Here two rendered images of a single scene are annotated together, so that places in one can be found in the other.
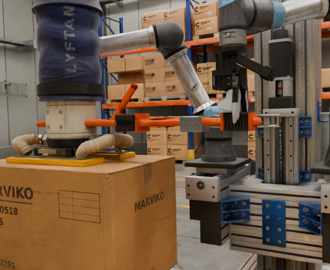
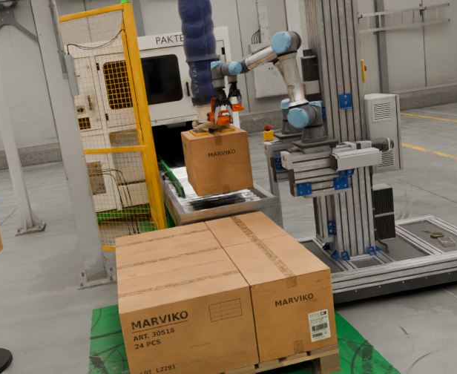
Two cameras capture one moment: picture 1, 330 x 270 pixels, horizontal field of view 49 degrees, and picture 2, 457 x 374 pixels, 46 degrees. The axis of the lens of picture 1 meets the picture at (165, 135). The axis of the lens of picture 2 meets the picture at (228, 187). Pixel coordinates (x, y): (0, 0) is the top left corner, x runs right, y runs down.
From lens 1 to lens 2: 3.04 m
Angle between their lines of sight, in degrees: 54
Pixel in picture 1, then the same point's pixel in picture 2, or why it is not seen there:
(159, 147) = not seen: outside the picture
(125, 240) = (202, 168)
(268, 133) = not seen: hidden behind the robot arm
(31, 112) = not seen: outside the picture
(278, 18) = (232, 71)
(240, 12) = (214, 73)
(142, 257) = (216, 177)
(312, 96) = (323, 93)
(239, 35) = (215, 82)
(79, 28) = (198, 71)
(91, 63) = (205, 87)
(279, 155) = not seen: hidden behind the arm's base
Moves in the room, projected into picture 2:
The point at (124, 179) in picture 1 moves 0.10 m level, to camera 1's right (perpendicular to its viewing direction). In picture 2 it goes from (199, 142) to (207, 143)
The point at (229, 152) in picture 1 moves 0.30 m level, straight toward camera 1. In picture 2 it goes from (289, 128) to (251, 136)
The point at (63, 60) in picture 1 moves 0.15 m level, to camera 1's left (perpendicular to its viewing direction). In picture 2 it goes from (194, 87) to (182, 88)
